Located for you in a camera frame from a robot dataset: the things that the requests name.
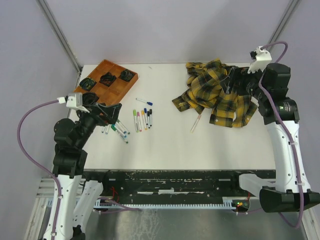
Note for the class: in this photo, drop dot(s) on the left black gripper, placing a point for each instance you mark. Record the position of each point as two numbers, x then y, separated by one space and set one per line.
110 113

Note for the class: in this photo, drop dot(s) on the pink cap white marker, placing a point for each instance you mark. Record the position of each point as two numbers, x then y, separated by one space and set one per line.
195 123

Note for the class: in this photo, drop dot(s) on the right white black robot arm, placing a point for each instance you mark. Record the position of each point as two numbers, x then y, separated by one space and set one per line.
291 191

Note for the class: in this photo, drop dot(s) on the white cable duct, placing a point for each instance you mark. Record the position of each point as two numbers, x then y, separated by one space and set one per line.
226 204

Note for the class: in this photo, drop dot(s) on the yellow plaid shirt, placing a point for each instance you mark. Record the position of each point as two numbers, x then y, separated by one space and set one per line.
204 91

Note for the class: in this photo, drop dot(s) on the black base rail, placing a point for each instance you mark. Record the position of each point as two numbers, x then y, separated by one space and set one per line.
169 186

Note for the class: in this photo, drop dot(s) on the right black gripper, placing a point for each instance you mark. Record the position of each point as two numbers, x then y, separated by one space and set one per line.
236 74

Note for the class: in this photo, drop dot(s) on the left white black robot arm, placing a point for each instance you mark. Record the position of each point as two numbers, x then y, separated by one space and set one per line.
69 216

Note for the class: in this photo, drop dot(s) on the yellow cap marker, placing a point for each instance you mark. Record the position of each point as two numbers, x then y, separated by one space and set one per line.
145 124

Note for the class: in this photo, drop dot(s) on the black cap marker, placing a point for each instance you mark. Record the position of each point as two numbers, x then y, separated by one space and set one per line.
148 117
151 117

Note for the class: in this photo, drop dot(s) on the dark green cap marker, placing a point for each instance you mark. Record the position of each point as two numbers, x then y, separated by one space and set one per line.
119 133

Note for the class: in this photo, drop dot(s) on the light blue cap marker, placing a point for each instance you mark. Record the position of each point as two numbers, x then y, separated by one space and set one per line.
121 130

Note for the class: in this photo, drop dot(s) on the orange compartment tray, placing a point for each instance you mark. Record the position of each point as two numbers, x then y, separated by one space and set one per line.
109 81

